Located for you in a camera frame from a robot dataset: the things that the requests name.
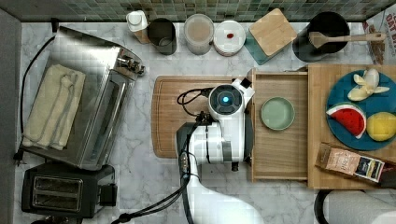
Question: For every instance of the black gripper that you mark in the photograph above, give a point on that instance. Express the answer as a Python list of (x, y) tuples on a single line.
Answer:
[(242, 138)]

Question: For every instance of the wooden drawer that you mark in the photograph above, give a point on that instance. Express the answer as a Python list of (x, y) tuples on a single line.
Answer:
[(280, 155)]

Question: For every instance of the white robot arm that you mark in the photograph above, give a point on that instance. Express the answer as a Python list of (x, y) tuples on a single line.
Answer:
[(223, 134)]

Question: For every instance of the wooden drawer cabinet top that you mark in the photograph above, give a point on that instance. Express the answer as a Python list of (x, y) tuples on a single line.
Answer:
[(320, 140)]

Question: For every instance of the green ceramic bowl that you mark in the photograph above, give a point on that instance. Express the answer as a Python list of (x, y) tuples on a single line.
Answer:
[(277, 113)]

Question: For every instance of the wooden cutting board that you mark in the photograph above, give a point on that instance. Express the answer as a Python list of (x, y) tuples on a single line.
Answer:
[(177, 100)]

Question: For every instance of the white lidded container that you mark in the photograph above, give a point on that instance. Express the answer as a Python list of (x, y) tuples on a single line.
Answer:
[(229, 38)]

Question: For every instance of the teal box with wooden lid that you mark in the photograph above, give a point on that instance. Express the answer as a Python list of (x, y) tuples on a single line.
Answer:
[(267, 36)]

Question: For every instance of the plush watermelon slice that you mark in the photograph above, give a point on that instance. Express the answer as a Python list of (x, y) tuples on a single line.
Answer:
[(350, 116)]

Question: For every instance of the wooden spatula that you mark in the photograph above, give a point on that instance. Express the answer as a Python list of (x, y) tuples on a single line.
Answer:
[(318, 39)]

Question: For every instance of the plush peeled banana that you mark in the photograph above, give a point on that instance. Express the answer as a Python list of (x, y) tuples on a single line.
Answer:
[(366, 85)]

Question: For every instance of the dark grey cup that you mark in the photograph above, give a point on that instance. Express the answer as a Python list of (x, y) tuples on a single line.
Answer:
[(162, 34)]

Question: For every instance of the yellow plush lemon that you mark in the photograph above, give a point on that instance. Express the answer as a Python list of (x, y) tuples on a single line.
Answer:
[(381, 126)]

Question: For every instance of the black utensil holder pot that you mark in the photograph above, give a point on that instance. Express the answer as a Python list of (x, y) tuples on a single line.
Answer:
[(328, 23)]

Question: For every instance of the blue round plate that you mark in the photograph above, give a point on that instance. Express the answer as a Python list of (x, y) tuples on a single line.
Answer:
[(378, 102)]

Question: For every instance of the brown tea bag box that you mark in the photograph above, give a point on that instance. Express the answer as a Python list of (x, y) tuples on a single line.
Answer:
[(348, 164)]

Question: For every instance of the silver toaster oven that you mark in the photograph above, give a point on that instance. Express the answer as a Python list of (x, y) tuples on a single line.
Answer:
[(111, 71)]

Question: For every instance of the white cap orange bottle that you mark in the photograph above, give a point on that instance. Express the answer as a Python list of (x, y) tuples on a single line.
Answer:
[(138, 25)]

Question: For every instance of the beige folded towel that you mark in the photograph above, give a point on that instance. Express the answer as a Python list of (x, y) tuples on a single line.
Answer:
[(54, 108)]

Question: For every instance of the black silver toaster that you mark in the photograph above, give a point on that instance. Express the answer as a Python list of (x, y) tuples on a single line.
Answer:
[(60, 190)]

